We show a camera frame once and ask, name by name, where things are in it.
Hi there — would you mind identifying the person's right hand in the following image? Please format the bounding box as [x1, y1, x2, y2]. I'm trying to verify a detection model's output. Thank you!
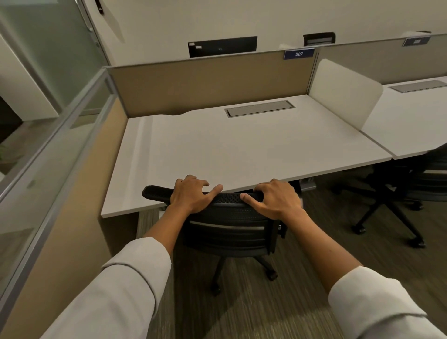
[240, 178, 305, 221]

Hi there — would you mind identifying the person's left hand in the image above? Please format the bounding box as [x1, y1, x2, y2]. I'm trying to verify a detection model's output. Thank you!
[169, 175, 224, 215]

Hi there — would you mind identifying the black mesh office chair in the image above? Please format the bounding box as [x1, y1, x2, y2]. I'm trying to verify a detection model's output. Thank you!
[141, 185, 304, 297]

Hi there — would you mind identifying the person's left forearm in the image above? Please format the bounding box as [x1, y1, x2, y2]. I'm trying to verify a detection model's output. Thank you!
[40, 204, 192, 339]

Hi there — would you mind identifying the person's right forearm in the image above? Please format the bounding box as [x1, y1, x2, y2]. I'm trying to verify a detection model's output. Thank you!
[287, 209, 447, 339]

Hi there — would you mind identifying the white office desk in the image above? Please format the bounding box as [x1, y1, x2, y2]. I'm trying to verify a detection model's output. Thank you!
[360, 76, 447, 160]
[101, 94, 393, 219]

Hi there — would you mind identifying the beige fabric desk partition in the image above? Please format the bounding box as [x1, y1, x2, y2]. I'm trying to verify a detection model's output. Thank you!
[106, 48, 316, 118]

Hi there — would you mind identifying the black computer monitor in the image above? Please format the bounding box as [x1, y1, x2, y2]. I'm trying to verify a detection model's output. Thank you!
[188, 36, 258, 58]

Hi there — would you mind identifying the glass side partition panel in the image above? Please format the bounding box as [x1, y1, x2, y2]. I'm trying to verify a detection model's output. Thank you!
[0, 68, 129, 339]

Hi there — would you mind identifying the white curved side divider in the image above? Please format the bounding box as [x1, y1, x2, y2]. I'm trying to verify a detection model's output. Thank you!
[309, 58, 384, 131]

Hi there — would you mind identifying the blue desk number plate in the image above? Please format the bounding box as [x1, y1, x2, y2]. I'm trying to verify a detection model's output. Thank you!
[402, 36, 431, 47]
[284, 48, 315, 60]

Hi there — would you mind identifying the frosted glass door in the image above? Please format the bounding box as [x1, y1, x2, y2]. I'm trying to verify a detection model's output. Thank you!
[0, 0, 109, 116]

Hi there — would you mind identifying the white cabinet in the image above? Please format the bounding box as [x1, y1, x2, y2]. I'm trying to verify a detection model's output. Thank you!
[0, 33, 60, 122]

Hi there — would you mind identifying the grey fabric desk partition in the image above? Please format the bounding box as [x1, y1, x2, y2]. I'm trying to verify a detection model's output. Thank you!
[315, 34, 447, 85]

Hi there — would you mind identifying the grey cable grommet cover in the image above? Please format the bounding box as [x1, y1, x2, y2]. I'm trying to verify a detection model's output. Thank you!
[224, 100, 296, 118]
[388, 80, 447, 93]

